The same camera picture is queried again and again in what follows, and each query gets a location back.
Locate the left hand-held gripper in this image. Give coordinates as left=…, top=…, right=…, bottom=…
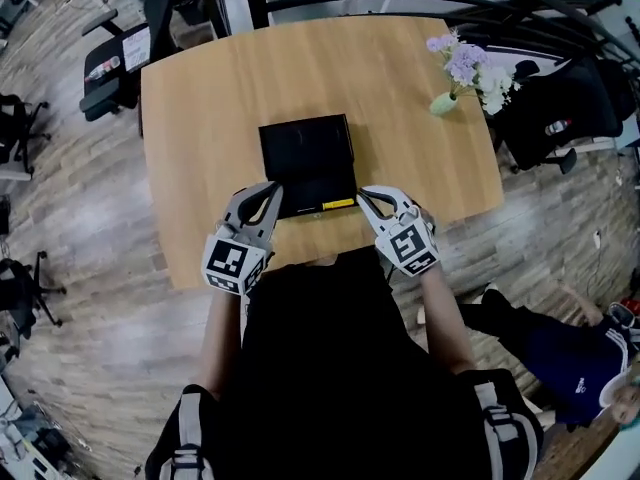
left=200, top=181, right=285, bottom=297

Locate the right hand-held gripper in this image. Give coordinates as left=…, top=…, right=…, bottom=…
left=357, top=184, right=441, bottom=278

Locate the yellow and black screwdriver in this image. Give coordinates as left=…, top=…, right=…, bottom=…
left=294, top=196, right=357, bottom=214

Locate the black box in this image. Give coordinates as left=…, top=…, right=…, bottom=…
left=257, top=113, right=362, bottom=221

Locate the person's right forearm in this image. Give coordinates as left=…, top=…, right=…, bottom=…
left=417, top=265, right=479, bottom=377

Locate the person's left forearm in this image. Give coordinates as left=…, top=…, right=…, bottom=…
left=199, top=287, right=251, bottom=399

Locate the pale green vase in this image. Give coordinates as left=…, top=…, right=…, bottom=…
left=429, top=91, right=459, bottom=117

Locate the person's black shirt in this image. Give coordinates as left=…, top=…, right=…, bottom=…
left=144, top=245, right=544, bottom=480

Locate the purple and white flower bouquet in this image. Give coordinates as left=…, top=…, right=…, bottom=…
left=426, top=30, right=521, bottom=116

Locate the black office chair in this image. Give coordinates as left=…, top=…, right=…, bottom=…
left=0, top=92, right=51, bottom=182
left=499, top=57, right=626, bottom=175
left=0, top=250, right=66, bottom=342
left=79, top=0, right=184, bottom=122

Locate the white printed paper sheet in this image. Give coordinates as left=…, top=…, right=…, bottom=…
left=121, top=30, right=151, bottom=72

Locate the cluttered equipment desk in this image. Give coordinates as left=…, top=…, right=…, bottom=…
left=0, top=372, right=91, bottom=480

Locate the grey shoulder strap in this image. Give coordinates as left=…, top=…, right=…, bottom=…
left=159, top=392, right=214, bottom=480
left=472, top=380, right=539, bottom=480

